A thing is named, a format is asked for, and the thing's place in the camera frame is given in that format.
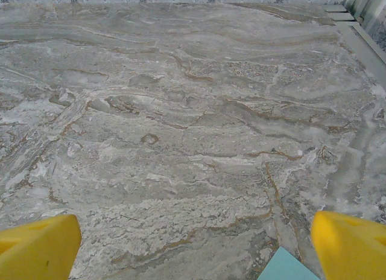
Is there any light blue cloth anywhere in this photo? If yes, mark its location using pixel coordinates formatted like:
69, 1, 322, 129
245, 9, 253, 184
258, 246, 322, 280

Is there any aluminium side rail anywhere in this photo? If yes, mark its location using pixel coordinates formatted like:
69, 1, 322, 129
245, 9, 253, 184
325, 5, 386, 91

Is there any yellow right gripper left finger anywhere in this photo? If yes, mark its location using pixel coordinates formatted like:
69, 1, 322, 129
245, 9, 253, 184
0, 214, 82, 280

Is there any aluminium corner post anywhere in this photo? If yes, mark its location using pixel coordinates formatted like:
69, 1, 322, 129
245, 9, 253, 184
345, 0, 386, 30

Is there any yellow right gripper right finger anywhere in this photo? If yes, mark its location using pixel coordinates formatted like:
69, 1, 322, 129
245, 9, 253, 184
311, 210, 386, 280

